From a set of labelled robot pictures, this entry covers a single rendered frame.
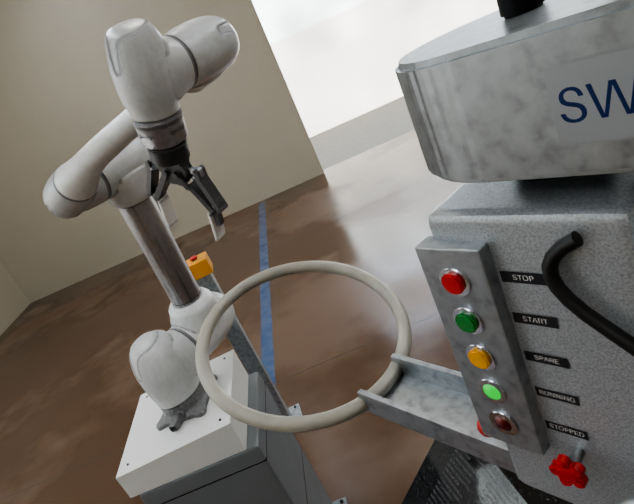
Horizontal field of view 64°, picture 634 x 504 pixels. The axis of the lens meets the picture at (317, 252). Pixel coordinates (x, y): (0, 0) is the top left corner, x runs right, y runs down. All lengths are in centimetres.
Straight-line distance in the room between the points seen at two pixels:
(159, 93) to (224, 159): 648
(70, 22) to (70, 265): 331
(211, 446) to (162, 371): 27
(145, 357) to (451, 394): 95
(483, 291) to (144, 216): 115
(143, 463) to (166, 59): 118
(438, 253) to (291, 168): 692
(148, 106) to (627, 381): 79
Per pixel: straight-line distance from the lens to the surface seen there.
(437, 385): 104
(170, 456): 167
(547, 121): 44
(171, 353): 164
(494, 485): 123
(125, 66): 93
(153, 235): 156
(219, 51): 104
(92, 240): 806
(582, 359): 57
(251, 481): 172
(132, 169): 148
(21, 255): 849
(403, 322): 115
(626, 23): 40
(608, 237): 47
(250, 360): 270
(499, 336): 57
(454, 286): 54
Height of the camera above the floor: 178
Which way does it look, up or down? 21 degrees down
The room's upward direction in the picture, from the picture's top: 25 degrees counter-clockwise
